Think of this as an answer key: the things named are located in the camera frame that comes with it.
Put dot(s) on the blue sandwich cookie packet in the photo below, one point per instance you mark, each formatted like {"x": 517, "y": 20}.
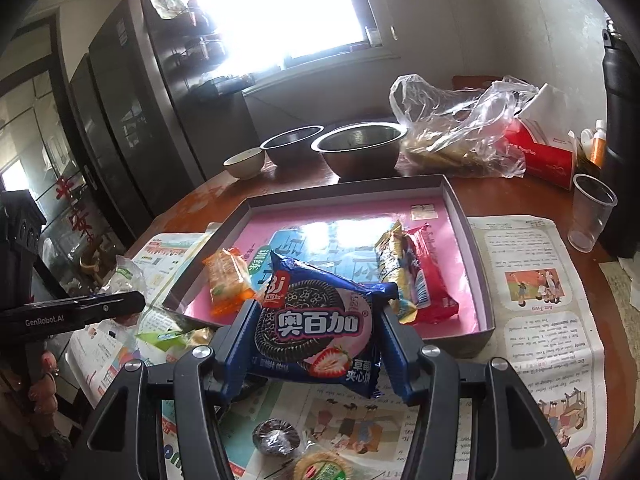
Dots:
{"x": 315, "y": 325}

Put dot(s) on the wooden chair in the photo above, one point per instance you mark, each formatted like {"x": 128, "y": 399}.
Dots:
{"x": 477, "y": 82}

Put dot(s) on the red snack packet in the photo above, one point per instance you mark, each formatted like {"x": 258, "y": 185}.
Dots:
{"x": 432, "y": 280}

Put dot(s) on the cartoon picture newspaper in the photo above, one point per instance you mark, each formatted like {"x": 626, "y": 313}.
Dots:
{"x": 530, "y": 285}

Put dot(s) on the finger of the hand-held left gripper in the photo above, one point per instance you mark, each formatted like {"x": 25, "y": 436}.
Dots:
{"x": 110, "y": 305}

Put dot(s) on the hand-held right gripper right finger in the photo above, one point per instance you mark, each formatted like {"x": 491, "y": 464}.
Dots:
{"x": 400, "y": 360}

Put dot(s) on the yellow snack stick packet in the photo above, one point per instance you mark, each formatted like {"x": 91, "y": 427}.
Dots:
{"x": 392, "y": 265}

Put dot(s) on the green cake packet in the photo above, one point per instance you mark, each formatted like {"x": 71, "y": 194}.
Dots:
{"x": 170, "y": 341}

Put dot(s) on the window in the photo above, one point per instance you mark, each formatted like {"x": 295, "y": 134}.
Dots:
{"x": 300, "y": 15}

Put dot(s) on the small ceramic bowl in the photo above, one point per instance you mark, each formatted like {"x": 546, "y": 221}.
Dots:
{"x": 245, "y": 162}

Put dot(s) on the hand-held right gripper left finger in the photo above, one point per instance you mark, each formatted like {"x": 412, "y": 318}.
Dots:
{"x": 240, "y": 355}

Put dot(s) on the clear plastic cup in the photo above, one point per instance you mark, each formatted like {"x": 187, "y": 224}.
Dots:
{"x": 590, "y": 215}

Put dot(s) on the small orange bottle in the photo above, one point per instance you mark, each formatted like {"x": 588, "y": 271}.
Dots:
{"x": 598, "y": 147}

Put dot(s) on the small steel bowl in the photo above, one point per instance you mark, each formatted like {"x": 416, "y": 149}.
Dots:
{"x": 290, "y": 147}

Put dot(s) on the orange rice cracker packet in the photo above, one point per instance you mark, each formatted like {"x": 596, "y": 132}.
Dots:
{"x": 227, "y": 282}

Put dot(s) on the grey cardboard box tray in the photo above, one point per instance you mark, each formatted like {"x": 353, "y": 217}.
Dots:
{"x": 466, "y": 240}

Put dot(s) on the black thermos bottle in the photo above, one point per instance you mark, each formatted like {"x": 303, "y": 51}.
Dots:
{"x": 622, "y": 160}

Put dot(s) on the dark refrigerator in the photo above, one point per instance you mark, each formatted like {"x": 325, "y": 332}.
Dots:
{"x": 150, "y": 110}

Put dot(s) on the colourful headline newspaper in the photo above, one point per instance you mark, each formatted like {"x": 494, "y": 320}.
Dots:
{"x": 107, "y": 355}

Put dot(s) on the round biscuit green label packet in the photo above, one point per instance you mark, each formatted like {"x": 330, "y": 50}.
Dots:
{"x": 320, "y": 467}

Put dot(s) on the handwritten paper sheet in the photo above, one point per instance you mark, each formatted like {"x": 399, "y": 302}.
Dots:
{"x": 622, "y": 280}

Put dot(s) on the small white bottle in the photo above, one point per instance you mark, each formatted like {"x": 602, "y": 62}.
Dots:
{"x": 586, "y": 141}

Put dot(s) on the large steel bowl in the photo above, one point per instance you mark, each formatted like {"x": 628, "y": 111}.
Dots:
{"x": 360, "y": 152}

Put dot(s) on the clear plastic bag with food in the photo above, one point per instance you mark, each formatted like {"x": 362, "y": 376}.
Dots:
{"x": 450, "y": 130}

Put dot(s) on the dark chocolate cake packet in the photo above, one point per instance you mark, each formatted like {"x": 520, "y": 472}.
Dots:
{"x": 277, "y": 437}

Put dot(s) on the red tissue box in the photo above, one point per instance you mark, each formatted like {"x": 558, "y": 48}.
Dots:
{"x": 542, "y": 152}

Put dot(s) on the person's left hand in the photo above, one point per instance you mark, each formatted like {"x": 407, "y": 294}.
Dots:
{"x": 44, "y": 390}

